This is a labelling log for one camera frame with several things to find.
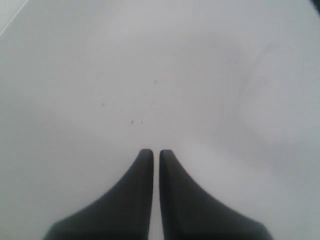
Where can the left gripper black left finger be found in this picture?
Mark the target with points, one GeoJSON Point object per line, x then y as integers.
{"type": "Point", "coordinates": [122, 213]}

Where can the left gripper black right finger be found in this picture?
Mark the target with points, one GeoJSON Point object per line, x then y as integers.
{"type": "Point", "coordinates": [188, 212]}

